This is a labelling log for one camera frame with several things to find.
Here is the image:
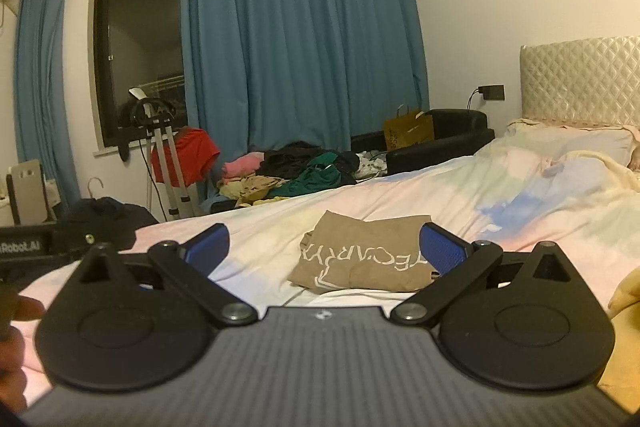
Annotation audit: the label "red shirt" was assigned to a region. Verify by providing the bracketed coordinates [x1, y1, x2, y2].
[150, 127, 222, 186]

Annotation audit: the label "pale pillow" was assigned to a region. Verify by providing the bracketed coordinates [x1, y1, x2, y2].
[502, 118, 637, 168]

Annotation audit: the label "black headphones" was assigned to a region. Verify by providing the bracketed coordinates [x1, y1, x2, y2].
[130, 97, 177, 126]

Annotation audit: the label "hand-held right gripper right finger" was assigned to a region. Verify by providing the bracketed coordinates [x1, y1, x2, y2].
[390, 222, 574, 327]

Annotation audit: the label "khaki t-shirt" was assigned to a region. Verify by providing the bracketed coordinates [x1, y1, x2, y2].
[288, 210, 441, 293]

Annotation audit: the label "bed with pastel sheet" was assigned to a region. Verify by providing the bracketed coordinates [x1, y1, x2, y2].
[15, 123, 640, 410]

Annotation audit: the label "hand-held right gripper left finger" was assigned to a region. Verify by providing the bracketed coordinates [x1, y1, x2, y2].
[75, 223, 259, 327]

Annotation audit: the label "quilted cream headboard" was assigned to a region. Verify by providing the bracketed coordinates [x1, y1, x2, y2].
[519, 36, 640, 128]

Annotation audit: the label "black garment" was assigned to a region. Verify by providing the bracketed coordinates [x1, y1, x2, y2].
[261, 142, 361, 180]

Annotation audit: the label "brown paper bag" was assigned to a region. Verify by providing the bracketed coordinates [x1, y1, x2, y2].
[383, 105, 435, 152]

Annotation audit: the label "wide blue curtain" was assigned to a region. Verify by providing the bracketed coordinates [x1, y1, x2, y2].
[178, 0, 432, 154]

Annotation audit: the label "dark window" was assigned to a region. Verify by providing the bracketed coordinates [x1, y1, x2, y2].
[93, 0, 187, 148]

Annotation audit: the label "green garment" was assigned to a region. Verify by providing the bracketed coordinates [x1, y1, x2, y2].
[270, 151, 357, 200]

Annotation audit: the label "pink garment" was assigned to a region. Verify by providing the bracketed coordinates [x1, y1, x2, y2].
[221, 152, 266, 182]

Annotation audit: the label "white patterned cloth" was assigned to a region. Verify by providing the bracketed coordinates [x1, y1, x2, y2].
[354, 151, 390, 180]

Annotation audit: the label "narrow blue curtain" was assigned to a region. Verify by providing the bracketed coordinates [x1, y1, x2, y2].
[13, 0, 85, 208]

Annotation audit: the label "cream blanket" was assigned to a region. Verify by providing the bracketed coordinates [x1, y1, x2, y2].
[542, 149, 640, 198]

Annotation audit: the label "person's left hand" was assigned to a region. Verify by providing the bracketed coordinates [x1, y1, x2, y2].
[0, 293, 47, 414]

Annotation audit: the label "yellow-beige garment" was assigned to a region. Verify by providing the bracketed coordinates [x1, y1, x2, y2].
[218, 175, 291, 208]

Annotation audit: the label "blue cloth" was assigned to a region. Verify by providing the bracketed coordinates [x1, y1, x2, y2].
[200, 192, 236, 214]

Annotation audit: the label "yellow blanket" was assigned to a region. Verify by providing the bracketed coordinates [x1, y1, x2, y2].
[597, 274, 640, 409]

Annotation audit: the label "black sofa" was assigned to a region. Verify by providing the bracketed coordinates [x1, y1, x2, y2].
[350, 108, 496, 178]

